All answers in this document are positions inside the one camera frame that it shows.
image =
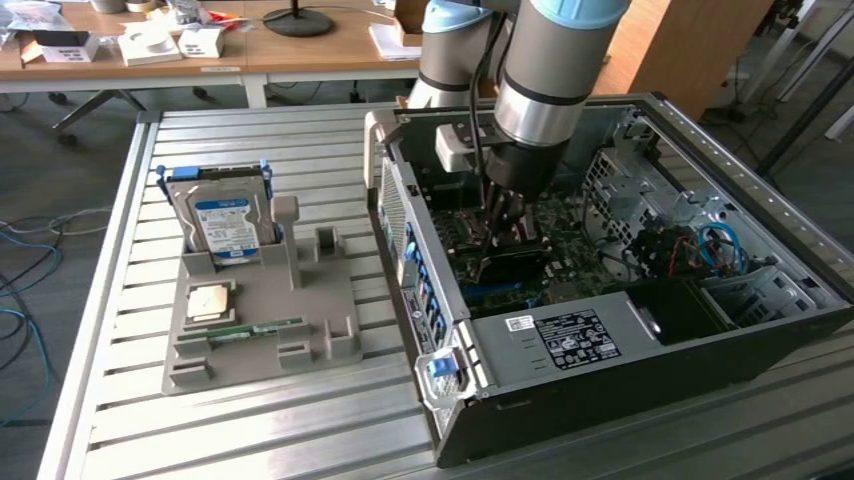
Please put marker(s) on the wooden cabinet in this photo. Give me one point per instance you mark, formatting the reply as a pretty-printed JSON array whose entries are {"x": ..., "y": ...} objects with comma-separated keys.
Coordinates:
[{"x": 708, "y": 50}]

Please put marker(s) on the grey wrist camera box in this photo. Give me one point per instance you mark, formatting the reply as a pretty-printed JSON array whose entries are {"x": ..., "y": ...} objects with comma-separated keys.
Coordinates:
[{"x": 461, "y": 147}]

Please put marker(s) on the silver disk bay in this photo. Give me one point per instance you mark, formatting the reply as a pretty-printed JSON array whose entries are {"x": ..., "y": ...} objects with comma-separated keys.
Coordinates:
[{"x": 761, "y": 295}]

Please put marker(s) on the small white labelled box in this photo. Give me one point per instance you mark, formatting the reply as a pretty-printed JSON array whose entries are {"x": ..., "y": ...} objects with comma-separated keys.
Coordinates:
[{"x": 201, "y": 44}]

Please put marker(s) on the white box with black lid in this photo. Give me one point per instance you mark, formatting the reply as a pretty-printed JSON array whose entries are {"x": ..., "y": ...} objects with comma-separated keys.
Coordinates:
[{"x": 67, "y": 47}]

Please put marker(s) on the stack of white papers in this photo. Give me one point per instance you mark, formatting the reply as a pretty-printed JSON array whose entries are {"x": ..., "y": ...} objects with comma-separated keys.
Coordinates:
[{"x": 394, "y": 45}]

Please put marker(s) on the grey plastic parts rack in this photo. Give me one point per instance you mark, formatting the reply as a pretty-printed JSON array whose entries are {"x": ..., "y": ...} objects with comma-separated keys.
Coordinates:
[{"x": 267, "y": 300}]

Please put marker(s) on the silver CPU chip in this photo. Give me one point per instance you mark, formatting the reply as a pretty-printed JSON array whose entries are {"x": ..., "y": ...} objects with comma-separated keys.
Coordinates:
[{"x": 209, "y": 304}]

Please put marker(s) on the green motherboard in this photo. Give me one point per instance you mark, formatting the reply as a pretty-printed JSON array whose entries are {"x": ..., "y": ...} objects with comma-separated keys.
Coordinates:
[{"x": 581, "y": 250}]

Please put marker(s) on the wooden office desk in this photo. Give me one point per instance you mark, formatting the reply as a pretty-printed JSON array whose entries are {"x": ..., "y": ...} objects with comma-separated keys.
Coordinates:
[{"x": 101, "y": 70}]

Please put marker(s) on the blue case latch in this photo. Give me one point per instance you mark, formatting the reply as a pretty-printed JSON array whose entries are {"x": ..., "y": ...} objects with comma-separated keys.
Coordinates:
[{"x": 444, "y": 367}]

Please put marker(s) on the open black PC case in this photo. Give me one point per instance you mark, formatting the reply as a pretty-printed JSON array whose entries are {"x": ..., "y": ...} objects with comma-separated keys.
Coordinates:
[{"x": 601, "y": 400}]

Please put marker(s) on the perforated metal drive cage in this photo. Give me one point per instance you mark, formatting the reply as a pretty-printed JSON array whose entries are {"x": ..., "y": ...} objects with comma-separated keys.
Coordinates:
[{"x": 628, "y": 200}]

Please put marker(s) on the white box with tape roll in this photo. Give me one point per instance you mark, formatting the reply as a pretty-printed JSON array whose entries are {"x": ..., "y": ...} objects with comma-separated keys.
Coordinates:
[{"x": 150, "y": 45}]

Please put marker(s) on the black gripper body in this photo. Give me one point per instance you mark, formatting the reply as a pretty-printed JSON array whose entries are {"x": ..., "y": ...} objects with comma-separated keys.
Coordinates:
[{"x": 524, "y": 167}]

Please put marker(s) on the black plastic fan shroud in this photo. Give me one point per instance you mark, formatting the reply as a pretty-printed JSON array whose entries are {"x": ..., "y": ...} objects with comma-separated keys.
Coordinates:
[{"x": 681, "y": 310}]

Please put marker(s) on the metal CPU socket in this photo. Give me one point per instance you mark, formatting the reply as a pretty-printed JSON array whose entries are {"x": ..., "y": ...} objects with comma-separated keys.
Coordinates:
[{"x": 468, "y": 225}]

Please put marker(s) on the brown cardboard box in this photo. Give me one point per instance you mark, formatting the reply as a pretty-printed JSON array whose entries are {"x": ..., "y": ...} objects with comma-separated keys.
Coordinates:
[{"x": 409, "y": 15}]

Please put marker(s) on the black round lamp base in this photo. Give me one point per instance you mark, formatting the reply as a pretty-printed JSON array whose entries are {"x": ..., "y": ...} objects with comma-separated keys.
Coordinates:
[{"x": 297, "y": 22}]

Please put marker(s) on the green RAM stick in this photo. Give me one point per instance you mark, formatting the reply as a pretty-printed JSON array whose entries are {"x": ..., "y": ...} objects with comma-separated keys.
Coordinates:
[{"x": 243, "y": 330}]

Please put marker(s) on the hard disk in blue caddy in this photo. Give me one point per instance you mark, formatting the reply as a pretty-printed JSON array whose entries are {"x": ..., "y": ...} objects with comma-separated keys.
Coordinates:
[{"x": 223, "y": 220}]

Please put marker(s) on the metal cup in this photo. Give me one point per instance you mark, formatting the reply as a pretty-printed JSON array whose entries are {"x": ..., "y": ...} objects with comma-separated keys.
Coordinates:
[{"x": 107, "y": 5}]

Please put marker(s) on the grey power supply unit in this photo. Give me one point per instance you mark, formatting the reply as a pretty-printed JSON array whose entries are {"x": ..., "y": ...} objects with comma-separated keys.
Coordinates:
[{"x": 508, "y": 350}]

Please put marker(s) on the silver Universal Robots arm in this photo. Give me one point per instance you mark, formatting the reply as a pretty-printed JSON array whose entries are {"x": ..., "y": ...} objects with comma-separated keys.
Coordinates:
[{"x": 554, "y": 60}]

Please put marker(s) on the silver finned heatsink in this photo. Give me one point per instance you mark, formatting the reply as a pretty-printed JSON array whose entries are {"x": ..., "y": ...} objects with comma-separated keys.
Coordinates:
[{"x": 568, "y": 293}]

